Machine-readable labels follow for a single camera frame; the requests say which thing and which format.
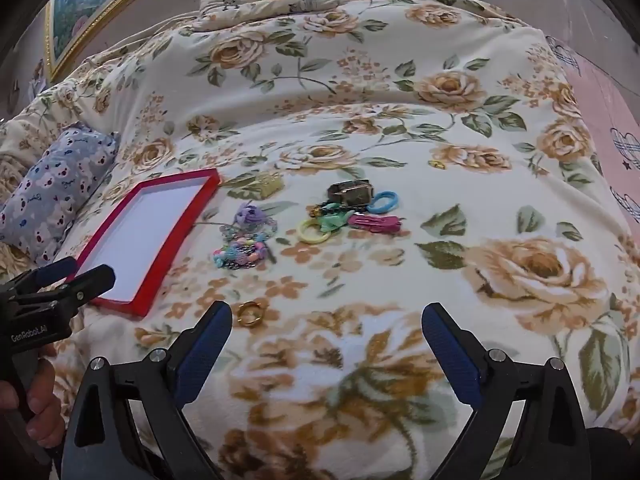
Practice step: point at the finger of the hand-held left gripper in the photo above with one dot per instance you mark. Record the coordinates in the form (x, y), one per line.
(55, 269)
(95, 280)

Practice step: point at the red shallow box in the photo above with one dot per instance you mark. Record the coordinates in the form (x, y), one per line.
(150, 220)

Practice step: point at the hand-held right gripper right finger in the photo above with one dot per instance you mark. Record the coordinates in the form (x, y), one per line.
(452, 355)

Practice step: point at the person's left hand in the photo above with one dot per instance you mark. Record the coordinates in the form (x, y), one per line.
(45, 410)

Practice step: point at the gold wristwatch with metal band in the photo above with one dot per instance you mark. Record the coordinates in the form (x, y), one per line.
(352, 192)

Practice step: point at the grey bear print pillow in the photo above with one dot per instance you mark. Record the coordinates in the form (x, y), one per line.
(55, 185)

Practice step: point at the pink hair clip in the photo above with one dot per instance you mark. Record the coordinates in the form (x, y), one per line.
(375, 222)

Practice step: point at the pink printed floor mat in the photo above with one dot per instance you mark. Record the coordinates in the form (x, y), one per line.
(615, 120)

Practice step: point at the gold framed painting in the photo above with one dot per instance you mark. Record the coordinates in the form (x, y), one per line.
(90, 5)

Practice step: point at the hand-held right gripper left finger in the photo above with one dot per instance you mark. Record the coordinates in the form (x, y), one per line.
(205, 355)

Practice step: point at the floral blanket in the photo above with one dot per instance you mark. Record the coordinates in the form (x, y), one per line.
(350, 85)

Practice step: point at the yellow glitter hair claw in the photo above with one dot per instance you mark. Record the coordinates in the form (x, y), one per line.
(268, 183)

